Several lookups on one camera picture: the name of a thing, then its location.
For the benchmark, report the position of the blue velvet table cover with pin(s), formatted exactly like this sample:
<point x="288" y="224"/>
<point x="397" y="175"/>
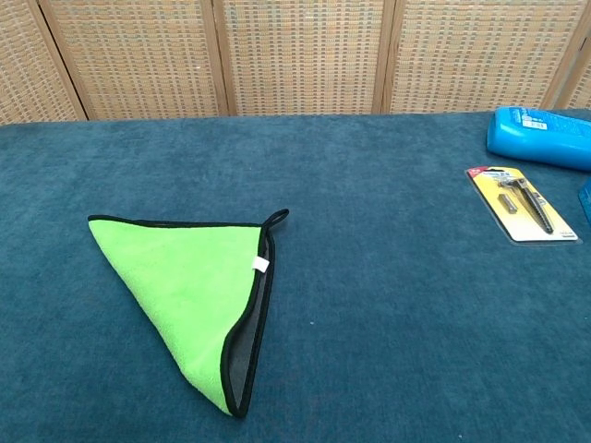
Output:
<point x="392" y="300"/>

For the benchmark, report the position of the blue cookie box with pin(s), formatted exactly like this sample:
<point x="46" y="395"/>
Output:
<point x="585" y="200"/>

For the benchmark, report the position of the razor in yellow blister pack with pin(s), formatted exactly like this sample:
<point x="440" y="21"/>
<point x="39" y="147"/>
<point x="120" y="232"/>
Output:
<point x="517" y="207"/>

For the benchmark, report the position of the grey and green microfiber cloth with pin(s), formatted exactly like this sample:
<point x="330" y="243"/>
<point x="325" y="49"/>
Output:
<point x="184" y="277"/>

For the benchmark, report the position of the blue detergent bottle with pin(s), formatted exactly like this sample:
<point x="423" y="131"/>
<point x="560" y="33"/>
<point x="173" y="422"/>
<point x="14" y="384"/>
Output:
<point x="535" y="138"/>

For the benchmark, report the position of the woven bamboo folding screen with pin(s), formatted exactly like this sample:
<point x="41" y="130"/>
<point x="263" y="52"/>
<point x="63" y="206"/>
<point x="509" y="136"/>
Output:
<point x="300" y="55"/>

